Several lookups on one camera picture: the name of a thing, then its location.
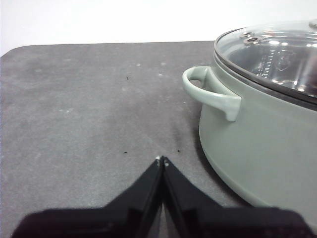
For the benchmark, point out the glass lid with green knob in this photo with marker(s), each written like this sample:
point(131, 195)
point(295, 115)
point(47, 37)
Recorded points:
point(284, 57)

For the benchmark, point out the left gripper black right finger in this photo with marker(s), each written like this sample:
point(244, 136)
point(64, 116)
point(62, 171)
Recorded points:
point(198, 210)

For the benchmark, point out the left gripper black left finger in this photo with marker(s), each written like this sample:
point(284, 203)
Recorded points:
point(123, 203)

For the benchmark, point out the pale green electric cooking pot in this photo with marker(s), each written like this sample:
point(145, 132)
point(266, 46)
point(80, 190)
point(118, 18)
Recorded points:
point(260, 148)

